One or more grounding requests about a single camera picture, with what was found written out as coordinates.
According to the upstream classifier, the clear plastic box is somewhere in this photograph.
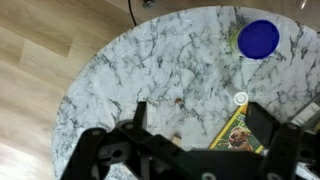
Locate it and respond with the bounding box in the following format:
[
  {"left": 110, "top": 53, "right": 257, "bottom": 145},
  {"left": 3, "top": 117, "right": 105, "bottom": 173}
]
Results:
[{"left": 288, "top": 95, "right": 320, "bottom": 134}]

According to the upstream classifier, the green can with blue lid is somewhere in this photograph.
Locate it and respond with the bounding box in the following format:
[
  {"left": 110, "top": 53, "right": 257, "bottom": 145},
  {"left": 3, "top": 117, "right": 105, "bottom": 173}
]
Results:
[{"left": 229, "top": 19, "right": 282, "bottom": 62}]

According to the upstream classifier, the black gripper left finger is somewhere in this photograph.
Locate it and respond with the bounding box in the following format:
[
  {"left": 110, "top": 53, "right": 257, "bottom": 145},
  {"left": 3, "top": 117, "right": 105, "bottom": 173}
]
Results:
[{"left": 60, "top": 101, "right": 188, "bottom": 180}]

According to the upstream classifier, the light wooden block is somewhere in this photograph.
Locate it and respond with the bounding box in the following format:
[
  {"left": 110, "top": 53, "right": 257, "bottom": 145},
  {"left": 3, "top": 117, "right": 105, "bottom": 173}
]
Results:
[{"left": 171, "top": 133, "right": 183, "bottom": 146}]

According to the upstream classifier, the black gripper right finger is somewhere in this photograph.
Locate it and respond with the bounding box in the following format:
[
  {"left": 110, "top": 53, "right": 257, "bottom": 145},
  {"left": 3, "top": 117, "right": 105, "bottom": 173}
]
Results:
[{"left": 247, "top": 101, "right": 320, "bottom": 180}]

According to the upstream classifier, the metal caster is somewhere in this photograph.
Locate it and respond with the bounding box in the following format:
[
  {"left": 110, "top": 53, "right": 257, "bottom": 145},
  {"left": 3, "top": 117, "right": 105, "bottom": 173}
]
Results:
[{"left": 142, "top": 0, "right": 158, "bottom": 10}]

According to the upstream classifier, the small white can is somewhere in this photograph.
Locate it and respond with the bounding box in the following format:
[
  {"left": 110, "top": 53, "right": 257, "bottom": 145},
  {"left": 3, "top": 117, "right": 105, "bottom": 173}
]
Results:
[{"left": 233, "top": 91, "right": 250, "bottom": 107}]

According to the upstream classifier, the black floor cable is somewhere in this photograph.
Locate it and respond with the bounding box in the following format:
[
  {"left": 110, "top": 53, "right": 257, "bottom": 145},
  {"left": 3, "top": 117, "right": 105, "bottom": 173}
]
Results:
[{"left": 127, "top": 0, "right": 139, "bottom": 27}]

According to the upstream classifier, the yellow dog book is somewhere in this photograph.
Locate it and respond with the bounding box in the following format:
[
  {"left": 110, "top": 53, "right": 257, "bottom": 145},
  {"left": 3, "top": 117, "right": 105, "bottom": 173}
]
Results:
[{"left": 208, "top": 103, "right": 267, "bottom": 154}]

